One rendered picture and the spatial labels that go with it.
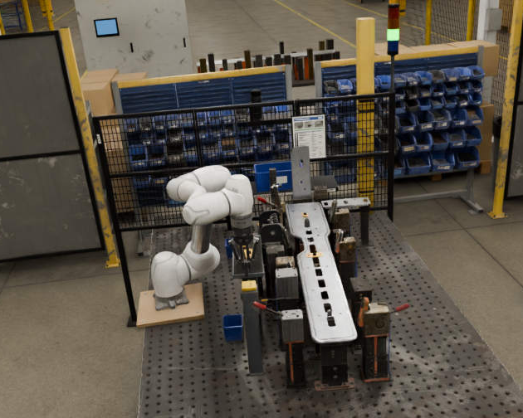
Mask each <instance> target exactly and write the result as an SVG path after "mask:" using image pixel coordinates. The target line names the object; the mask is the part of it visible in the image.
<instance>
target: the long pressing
mask: <svg viewBox="0 0 523 418"><path fill-rule="evenodd" d="M285 209H286V219H287V223H288V228H289V232H290V236H292V237H295V238H297V239H300V240H302V242H303V246H304V250H303V251H302V252H301V253H300V254H298V255H297V256H296V261H297V265H298V270H299V274H300V278H301V287H302V291H303V295H304V300H305V308H306V312H307V317H308V321H309V326H310V334H311V338H312V340H313V341H314V342H315V343H342V342H350V341H354V340H355V339H356V338H357V337H358V334H357V331H356V328H355V325H354V320H353V318H352V315H351V312H350V309H349V305H348V302H347V299H346V296H345V292H344V289H343V285H342V283H341V280H340V275H339V272H338V270H337V267H336V264H335V259H334V256H333V254H332V250H331V248H330V243H329V241H328V236H329V234H330V228H329V225H328V222H327V220H326V217H325V213H324V210H323V207H322V205H321V203H319V202H307V203H297V204H286V205H285ZM314 209H315V210H314ZM302 212H306V213H308V216H309V217H303V216H302V215H301V213H302ZM306 218H308V219H309V220H310V227H305V219H306ZM316 228H317V229H316ZM306 231H311V233H312V234H311V235H307V234H306ZM308 238H313V240H314V241H313V242H308ZM310 245H314V246H315V249H316V252H317V253H320V252H322V253H323V256H320V257H317V258H318V259H319V262H320V267H314V263H313V260H312V258H315V257H310V258H307V257H306V254H310ZM326 266H328V267H326ZM315 270H321V271H322V274H323V275H322V276H316V272H315ZM318 280H324V281H325V287H324V288H320V287H319V284H318ZM324 291H326V292H327V294H328V297H329V299H322V297H321V293H320V292H324ZM324 304H330V307H331V309H332V316H327V313H326V312H325V308H324ZM318 315H320V316H318ZM328 317H333V318H334V320H335V326H334V327H330V326H329V324H328V321H327V318H328Z"/></svg>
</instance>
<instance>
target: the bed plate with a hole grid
mask: <svg viewBox="0 0 523 418"><path fill-rule="evenodd" d="M225 228H227V223H222V224H213V227H212V233H211V239H210V244H211V245H213V246H214V247H216V248H217V250H218V252H219V255H220V262H219V265H218V266H217V268H216V269H215V270H213V271H212V272H210V273H208V274H206V275H204V276H202V277H199V278H197V279H193V280H190V281H188V282H187V283H186V284H185V285H188V284H196V283H201V282H202V286H203V306H204V317H205V319H199V320H193V321H187V322H181V323H170V324H164V325H157V326H151V327H145V328H144V347H143V355H142V359H143V361H142V365H141V378H140V387H139V410H138V413H139V414H138V418H523V391H522V390H521V388H520V386H519V385H517V384H516V382H515V380H514V378H513V377H512V376H511V375H510V373H509V372H508V371H507V370H506V368H505V367H504V366H503V364H502V363H501V362H500V360H499V359H498V358H497V356H496V355H494V352H493V351H492V350H491V349H490V348H489V347H488V345H487V344H486V343H485V342H484V341H483V340H482V337H481V336H480V334H479V333H478V332H477V330H476V329H474V327H473V326H472V324H471V323H470V322H469V321H468V319H467V318H466V317H465V316H464V315H463V314H462V312H461V310H460V309H459V308H458V307H457V306H456V304H455V303H454V301H453V300H452V298H451V297H450V296H449V295H448V293H447V292H446V290H445V289H444V288H443V287H442V286H441V285H440V284H439V283H438V281H437V279H436V278H435V277H434V275H433V274H432V273H431V271H430V270H429V269H428V267H427V266H426V265H425V264H424V263H423V261H422V260H421V259H420V257H419V256H418V255H417V254H416V252H415V251H414V250H413V249H412V247H411V245H410V244H409V243H408V242H407V241H406V240H405V238H404V237H403V235H402V234H401V233H400V232H399V230H398V229H397V227H396V226H395V225H394V224H393V223H392V222H391V220H390V219H389V217H388V216H387V215H386V214H385V212H384V211H383V210H381V211H374V214H369V241H372V242H373V243H374V246H366V247H357V246H356V247H357V277H365V276H367V278H368V281H369V284H370V286H371V289H372V302H371V304H373V303H383V302H385V303H386V304H387V306H388V308H389V312H390V311H393V310H395V309H396V308H397V307H399V306H401V305H404V304H409V308H407V309H404V310H402V311H400V312H395V313H392V314H390V315H389V316H390V340H389V336H387V338H386V355H387V359H388V375H389V376H390V373H391V376H390V377H391V378H389V379H391V380H394V381H391V382H385V381H379V382H374V383H372V382H362V381H361V379H360V377H359V375H361V374H359V373H360V369H361V368H362V354H361V355H354V350H353V347H352V344H351V341H350V342H349V344H347V350H348V378H352V377H353V378H354V381H355V385H356V388H354V389H344V390H334V391H316V390H315V384H314V382H315V381H321V375H320V372H319V366H320V360H311V359H310V353H309V351H315V344H314V343H313V341H312V338H311V336H310V333H309V329H308V324H307V323H308V322H309V321H308V318H303V329H304V342H303V343H302V346H303V347H304V349H303V358H304V363H305V378H306V384H308V385H309V387H310V388H305V389H302V388H296V387H292V388H286V383H285V382H284V380H283V377H284V376H286V352H282V351H281V350H279V349H280V348H279V347H278V345H279V344H278V343H277V342H278V340H279V332H278V325H277V324H278V321H273V319H272V317H271V315H270V313H271V312H269V311H267V310H263V309H260V310H261V327H262V329H263V340H264V341H263V342H261V353H262V363H265V370H266V375H265V376H254V377H249V371H248V364H249V363H248V358H247V357H248V355H247V340H246V331H245V323H244V315H243V307H242V300H241V295H240V291H241V287H242V279H234V278H233V277H232V258H227V252H226V247H225V239H228V238H233V236H234V233H233V231H225ZM192 233H193V226H182V227H172V228H162V229H152V239H151V250H150V262H149V281H148V291H149V290H154V286H153V282H152V277H151V265H152V261H153V258H154V257H155V256H156V255H157V254H158V253H161V252H165V251H168V252H173V253H174V254H176V255H181V254H182V253H183V251H184V250H185V248H186V246H187V244H188V243H189V242H190V241H191V240H192ZM230 314H242V340H237V341H226V339H225V337H224V332H223V328H222V316H223V315H230ZM270 317H271V318H270ZM277 344H278V345H277ZM389 370H390V373H389Z"/></svg>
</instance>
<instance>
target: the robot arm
mask: <svg viewBox="0 0 523 418"><path fill-rule="evenodd" d="M166 188H167V193H168V195H169V197H170V198H172V199H173V200H175V201H177V202H187V203H186V204H185V206H184V207H183V219H184V220H185V221H186V222H187V223H188V224H189V225H192V226H193V233H192V240H191V241H190V242H189V243H188V244H187V246H186V248H185V250H184V251H183V253H182V254H181V255H176V254H174V253H173V252H168V251H165V252H161V253H158V254H157V255H156V256H155V257H154V258H153V261H152V265H151V277H152V282H153V286H154V291H155V293H153V297H154V299H155V303H156V307H155V308H156V310H157V311H160V310H161V309H166V308H171V309H172V310H173V309H175V308H176V306H178V305H182V304H188V303H189V300H188V299H187V296H186V294H185V288H184V287H183V286H184V285H185V284H186V283H187V282H188V281H190V280H193V279H197V278H199V277H202V276H204V275H206V274H208V273H210V272H212V271H213V270H215V269H216V268H217V266H218V265H219V262H220V255H219V252H218V250H217V248H216V247H214V246H213V245H211V244H210V239H211V233H212V227H213V222H215V221H218V220H220V219H222V218H224V217H225V216H230V217H231V225H232V226H233V233H234V236H233V238H232V239H231V240H229V241H228V244H229V245H230V246H231V247H232V251H233V254H234V255H235V258H236V261H237V262H241V264H242V269H244V270H245V277H249V273H248V269H251V261H252V260H254V259H255V254H256V249H257V244H258V242H259V238H258V237H257V238H256V237H254V235H253V234H252V205H253V196H252V187H251V184H250V182H249V179H248V178H247V177H245V176H244V175H241V174H238V175H232V176H231V174H230V172H229V171H228V170H227V169H226V168H225V167H223V166H218V165H213V166H208V167H205V168H200V169H197V170H195V171H193V172H190V173H187V174H184V175H183V176H181V177H178V178H175V179H172V180H171V181H170V182H169V183H168V185H167V187H166ZM252 240H253V242H254V244H253V249H252V256H251V257H250V252H249V245H250V243H251V242H252ZM234 241H235V242H236V243H237V244H238V245H239V247H240V256H241V258H239V255H238V253H237V250H236V247H235V245H234ZM244 245H245V246H246V251H247V258H246V259H245V260H244V257H243V248H242V247H243V246H244Z"/></svg>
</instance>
